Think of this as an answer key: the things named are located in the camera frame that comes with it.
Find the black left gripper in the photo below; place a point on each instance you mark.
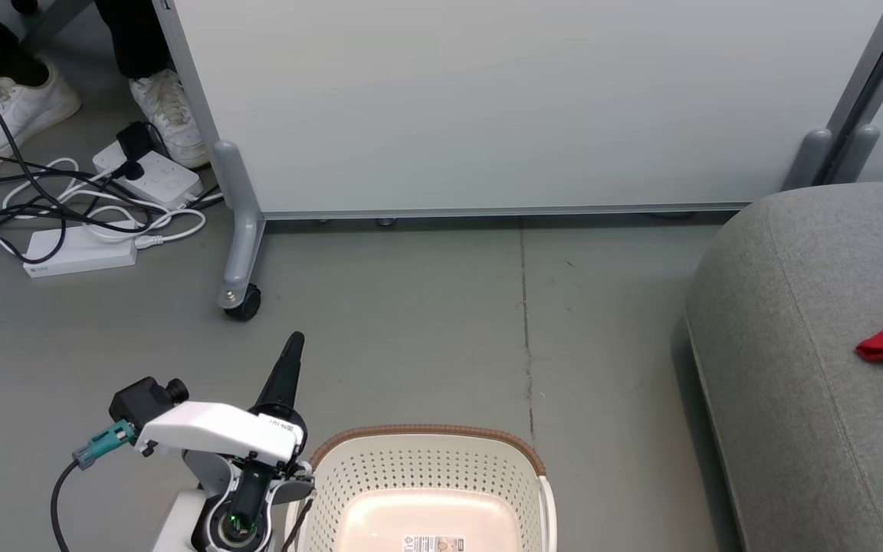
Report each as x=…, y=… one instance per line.
x=296, y=479

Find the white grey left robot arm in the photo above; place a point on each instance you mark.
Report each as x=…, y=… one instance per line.
x=181, y=521

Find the grey fabric sofa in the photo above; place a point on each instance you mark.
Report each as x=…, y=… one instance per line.
x=779, y=345

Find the black caster wheel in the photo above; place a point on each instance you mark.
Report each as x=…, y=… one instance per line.
x=246, y=303

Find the white perforated laundry basket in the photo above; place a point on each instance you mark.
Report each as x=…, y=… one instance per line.
x=426, y=468

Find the paper label sticker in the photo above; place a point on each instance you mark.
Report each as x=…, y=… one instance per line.
x=434, y=544

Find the white socket power strip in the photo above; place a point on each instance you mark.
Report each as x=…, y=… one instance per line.
x=165, y=180

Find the flat white power strip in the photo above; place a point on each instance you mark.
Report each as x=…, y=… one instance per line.
x=81, y=251

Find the black plug adapter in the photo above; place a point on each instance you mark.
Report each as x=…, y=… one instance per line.
x=135, y=142

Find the white sneaker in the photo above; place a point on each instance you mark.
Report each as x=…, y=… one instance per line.
x=169, y=115
x=20, y=115

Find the large white partition panel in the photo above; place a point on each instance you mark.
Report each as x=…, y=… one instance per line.
x=487, y=100

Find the grey desk leg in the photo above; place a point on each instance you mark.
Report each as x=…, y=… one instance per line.
x=50, y=23

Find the white left camera bracket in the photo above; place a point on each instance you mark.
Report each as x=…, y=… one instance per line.
x=219, y=429

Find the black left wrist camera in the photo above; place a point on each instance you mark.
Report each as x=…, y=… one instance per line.
x=142, y=399

